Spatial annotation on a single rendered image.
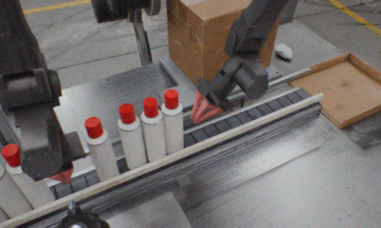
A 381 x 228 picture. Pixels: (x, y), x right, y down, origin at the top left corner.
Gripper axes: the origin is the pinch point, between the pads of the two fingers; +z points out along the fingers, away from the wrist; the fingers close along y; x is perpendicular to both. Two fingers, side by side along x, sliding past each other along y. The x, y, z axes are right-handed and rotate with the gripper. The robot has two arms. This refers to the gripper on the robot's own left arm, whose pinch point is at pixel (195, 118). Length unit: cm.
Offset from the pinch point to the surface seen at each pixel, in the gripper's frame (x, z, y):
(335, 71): 57, -32, -9
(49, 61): 38, 97, -196
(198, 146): 1.5, 4.9, 5.3
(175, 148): -3.0, 8.4, 3.4
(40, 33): 38, 97, -245
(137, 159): -11.6, 14.1, 3.4
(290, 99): 31.6, -16.2, -1.0
